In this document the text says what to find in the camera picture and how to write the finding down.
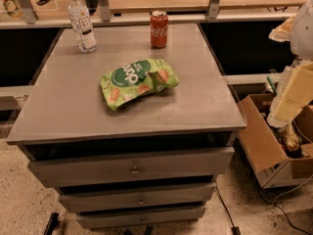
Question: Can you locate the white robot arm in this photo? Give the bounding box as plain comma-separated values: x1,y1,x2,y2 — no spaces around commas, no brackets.
268,0,313,126

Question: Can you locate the green stick in box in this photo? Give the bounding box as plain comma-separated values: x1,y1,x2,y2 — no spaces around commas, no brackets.
266,76,277,95

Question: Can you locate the clear plastic water bottle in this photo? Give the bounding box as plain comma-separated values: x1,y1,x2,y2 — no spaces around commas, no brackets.
67,0,97,53

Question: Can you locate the black object on shelf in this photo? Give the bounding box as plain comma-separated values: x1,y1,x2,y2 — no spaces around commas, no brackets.
36,0,52,6

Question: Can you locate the cardboard box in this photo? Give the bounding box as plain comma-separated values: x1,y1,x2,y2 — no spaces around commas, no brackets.
239,94,313,189

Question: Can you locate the red cola can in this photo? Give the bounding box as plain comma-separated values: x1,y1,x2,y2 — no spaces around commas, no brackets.
150,11,168,48

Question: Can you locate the black floor cable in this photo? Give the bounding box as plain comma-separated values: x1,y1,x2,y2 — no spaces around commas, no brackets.
214,185,313,235

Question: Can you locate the grey drawer cabinet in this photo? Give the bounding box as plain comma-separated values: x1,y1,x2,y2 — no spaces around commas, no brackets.
8,23,245,229

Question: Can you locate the green snack bag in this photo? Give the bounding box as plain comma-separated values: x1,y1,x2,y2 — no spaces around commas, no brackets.
100,59,179,111

